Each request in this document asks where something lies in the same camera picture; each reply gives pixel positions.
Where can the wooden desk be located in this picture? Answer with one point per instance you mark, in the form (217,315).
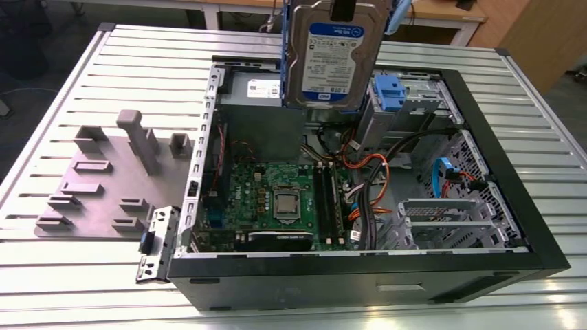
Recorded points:
(458,10)

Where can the black graphics card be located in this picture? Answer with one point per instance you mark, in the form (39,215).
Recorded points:
(275,240)

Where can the hinged expansion slot bracket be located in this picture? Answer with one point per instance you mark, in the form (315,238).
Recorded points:
(161,220)

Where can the white table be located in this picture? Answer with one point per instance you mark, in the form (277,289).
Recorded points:
(211,17)

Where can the black RAM slot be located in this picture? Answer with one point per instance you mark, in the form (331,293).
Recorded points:
(338,206)
(323,203)

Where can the CPU socket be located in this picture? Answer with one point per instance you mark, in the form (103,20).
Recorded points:
(289,187)

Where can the hard disk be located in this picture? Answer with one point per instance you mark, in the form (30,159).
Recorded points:
(335,62)

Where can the blue drive latch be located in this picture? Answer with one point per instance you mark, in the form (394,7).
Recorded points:
(389,93)

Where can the grey power supply unit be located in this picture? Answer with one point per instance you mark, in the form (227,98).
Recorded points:
(262,130)

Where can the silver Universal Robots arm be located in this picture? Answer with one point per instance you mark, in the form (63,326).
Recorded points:
(398,17)

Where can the wooden cabinet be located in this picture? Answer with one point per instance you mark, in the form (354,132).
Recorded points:
(527,34)

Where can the silver CPU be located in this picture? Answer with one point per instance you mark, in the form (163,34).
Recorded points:
(286,205)

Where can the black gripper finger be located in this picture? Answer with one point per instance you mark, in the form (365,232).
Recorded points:
(342,10)

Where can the silver disk bay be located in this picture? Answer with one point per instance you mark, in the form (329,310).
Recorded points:
(458,224)

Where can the grey optical drive cage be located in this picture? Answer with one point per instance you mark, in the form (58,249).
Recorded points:
(390,127)

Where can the black open PC case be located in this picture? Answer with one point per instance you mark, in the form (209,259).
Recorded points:
(321,285)

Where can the black chair base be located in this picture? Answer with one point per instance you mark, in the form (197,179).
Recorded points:
(581,72)

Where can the green motherboard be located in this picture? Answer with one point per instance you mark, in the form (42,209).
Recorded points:
(247,206)

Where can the black office chair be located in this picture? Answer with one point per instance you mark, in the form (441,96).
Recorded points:
(23,34)

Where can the grey parts rack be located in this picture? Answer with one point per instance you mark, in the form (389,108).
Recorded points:
(115,192)

